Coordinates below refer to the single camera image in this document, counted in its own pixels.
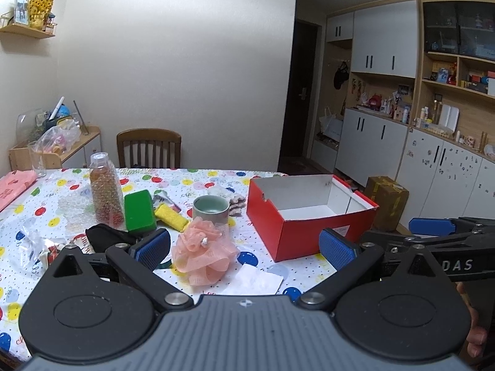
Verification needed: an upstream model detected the black cloth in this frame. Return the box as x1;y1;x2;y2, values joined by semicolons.
86;224;138;254

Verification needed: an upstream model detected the green sponge block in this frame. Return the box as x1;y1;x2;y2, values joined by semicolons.
124;190;157;235

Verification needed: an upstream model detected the pink mesh bath pouf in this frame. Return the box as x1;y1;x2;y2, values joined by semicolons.
171;217;238;287

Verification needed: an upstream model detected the clear bubble wrap sheet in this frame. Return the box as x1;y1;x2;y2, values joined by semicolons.
57;192;97;236

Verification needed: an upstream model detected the person's right hand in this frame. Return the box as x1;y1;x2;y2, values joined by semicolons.
456;282;488;359

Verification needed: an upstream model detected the brown cardboard box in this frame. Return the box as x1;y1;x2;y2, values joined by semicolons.
364;176;409;232

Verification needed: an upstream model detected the yellow sponge cloth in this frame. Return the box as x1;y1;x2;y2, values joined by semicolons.
154;203;190;232

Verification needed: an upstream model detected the silver snack wrapper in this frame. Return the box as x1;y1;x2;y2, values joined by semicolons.
152;189;181;214

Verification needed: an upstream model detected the plastic tea bottle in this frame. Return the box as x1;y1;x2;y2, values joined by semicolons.
90;152;124;229

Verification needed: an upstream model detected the red cardboard shoe box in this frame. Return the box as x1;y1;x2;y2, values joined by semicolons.
247;174;378;262

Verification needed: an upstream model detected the colourful balloon tablecloth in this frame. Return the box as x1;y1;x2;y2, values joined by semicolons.
1;168;335;368

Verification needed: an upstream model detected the pale green ceramic mug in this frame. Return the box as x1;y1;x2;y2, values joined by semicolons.
192;195;230;225

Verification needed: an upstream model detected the white paper napkin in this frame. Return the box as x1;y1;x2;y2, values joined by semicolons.
222;264;284;296

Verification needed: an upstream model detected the white plastic bag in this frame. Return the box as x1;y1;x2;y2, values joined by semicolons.
319;106;343;143

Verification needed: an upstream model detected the brown wooden chair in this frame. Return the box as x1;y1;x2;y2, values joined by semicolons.
116;128;182;169

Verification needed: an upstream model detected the dark entrance door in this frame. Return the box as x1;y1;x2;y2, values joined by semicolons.
278;20;319;173

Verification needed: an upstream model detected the clear drinking glass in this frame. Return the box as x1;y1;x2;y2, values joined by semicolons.
27;141;46;178

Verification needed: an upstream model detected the clear plastic bag with snacks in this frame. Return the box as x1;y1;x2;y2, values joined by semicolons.
34;119;81;155

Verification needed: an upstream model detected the pink patterned cloth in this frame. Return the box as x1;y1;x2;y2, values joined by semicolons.
0;170;37;211

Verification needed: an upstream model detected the wooden side cabinet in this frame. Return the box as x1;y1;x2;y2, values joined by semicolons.
8;125;101;171

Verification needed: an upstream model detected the golden ornament figurine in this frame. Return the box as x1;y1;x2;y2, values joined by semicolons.
28;0;54;30

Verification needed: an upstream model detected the white wall cabinet unit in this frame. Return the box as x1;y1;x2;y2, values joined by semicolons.
310;0;494;228

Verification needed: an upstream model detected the wooden wall shelf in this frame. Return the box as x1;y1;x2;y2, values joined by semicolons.
0;23;54;39

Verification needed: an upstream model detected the small photo frame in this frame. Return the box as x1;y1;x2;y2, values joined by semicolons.
13;0;29;25

